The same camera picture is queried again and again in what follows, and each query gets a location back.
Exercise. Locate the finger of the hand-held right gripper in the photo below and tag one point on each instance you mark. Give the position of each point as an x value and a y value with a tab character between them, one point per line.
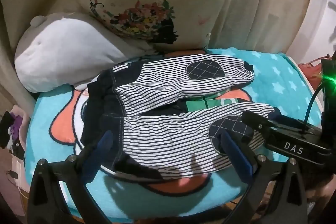
254	120

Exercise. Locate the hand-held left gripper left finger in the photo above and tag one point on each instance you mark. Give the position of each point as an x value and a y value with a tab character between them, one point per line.
104	144

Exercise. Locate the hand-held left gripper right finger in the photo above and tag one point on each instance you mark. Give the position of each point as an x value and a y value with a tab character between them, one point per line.
236	158

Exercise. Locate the striped pants with navy patches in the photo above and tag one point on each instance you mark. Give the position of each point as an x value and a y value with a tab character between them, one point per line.
168	132

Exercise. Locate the teal cartoon printed blanket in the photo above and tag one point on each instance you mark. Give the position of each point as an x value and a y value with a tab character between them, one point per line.
278	77

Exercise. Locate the purple and black cloth pile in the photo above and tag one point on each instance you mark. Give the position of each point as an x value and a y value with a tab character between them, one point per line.
11	127

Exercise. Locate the white plush toy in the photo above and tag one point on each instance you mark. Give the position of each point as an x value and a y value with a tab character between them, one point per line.
63	53

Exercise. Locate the beige sofa cover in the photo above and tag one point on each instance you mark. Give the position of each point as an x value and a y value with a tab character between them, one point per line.
262	3

